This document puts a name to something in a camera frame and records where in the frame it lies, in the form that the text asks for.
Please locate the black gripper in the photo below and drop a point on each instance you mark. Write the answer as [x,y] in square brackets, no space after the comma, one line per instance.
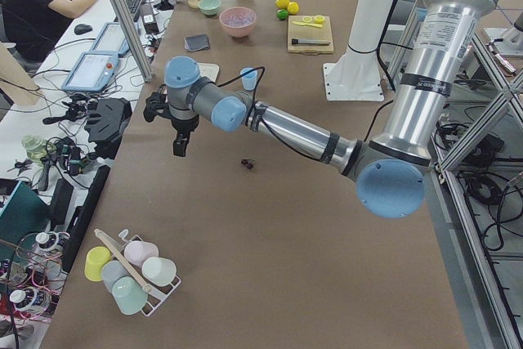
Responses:
[183,124]

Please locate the dark red cherries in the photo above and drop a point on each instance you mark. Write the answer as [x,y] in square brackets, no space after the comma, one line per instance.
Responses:
[248,163]

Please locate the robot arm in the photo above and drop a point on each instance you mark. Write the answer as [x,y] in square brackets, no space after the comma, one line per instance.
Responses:
[387,170]

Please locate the pile of clear ice cubes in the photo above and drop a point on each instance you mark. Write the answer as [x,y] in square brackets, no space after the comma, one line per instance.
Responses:
[238,21]

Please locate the light blue plastic cup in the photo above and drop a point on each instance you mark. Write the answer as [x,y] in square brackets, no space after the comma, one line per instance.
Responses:
[248,78]

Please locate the pink cup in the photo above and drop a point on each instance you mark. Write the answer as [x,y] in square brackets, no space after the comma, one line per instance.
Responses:
[137,252]

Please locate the white cup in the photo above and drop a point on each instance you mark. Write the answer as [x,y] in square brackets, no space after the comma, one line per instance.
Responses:
[159,270]

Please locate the yellow cup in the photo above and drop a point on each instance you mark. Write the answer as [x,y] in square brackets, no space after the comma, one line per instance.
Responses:
[96,258]

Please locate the grey blue cup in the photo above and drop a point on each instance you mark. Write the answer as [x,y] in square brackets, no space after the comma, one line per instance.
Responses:
[111,272]

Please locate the mint green cup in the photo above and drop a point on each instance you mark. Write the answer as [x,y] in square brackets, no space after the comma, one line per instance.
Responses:
[129,295]

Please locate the mint green bowl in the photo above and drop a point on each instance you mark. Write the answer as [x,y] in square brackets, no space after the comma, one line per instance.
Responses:
[209,7]

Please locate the pink bowl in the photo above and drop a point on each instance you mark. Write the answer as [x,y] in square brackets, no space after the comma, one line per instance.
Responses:
[235,32]

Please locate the yellow lemon left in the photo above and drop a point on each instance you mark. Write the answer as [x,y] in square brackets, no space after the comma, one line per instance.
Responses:
[282,4]

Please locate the yellow lemon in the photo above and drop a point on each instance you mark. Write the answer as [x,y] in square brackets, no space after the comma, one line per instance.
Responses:
[282,4]
[293,8]

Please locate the green lime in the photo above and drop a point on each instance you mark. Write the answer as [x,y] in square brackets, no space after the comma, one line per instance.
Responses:
[282,14]

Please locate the grey folded cloth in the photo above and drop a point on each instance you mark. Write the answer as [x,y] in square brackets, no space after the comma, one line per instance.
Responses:
[199,42]

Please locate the yellow lemon right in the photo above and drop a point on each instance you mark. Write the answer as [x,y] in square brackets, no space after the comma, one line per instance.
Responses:
[293,8]

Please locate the cream rabbit tray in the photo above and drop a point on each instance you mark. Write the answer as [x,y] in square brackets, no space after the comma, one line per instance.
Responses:
[209,70]

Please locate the steel muddler black tip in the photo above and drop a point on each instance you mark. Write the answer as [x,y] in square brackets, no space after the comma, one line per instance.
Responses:
[309,42]

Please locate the bamboo cutting board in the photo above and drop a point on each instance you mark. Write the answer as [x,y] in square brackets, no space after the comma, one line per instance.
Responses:
[295,31]

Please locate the yellow plastic knife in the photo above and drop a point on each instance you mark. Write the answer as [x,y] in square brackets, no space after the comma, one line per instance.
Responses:
[307,24]

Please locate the lemon half slice upper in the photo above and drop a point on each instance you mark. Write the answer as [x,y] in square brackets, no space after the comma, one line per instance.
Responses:
[319,19]

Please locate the teach pendant near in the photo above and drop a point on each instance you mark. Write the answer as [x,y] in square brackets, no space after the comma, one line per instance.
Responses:
[92,72]

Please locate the teach pendant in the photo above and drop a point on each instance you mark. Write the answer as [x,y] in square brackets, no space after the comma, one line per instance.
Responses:
[111,38]
[92,72]

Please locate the teach pendant far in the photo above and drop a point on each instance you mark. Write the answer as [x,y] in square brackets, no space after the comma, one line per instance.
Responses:
[111,38]

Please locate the computer mouse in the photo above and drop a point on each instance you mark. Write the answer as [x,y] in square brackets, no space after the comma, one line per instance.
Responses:
[81,29]

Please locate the seated person black shirt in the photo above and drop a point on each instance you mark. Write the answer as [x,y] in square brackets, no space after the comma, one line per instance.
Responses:
[35,26]

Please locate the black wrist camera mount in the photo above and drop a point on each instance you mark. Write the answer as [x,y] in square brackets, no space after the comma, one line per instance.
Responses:
[156,105]

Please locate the aluminium frame post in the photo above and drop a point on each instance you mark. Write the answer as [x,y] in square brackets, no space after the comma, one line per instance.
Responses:
[126,22]

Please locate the wooden rack handle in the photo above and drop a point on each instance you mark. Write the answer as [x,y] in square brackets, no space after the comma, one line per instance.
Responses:
[113,247]

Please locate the white wire cup rack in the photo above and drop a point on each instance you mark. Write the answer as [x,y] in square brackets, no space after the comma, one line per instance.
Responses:
[158,295]

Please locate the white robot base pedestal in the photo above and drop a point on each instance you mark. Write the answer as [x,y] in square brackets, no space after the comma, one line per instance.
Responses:
[356,76]

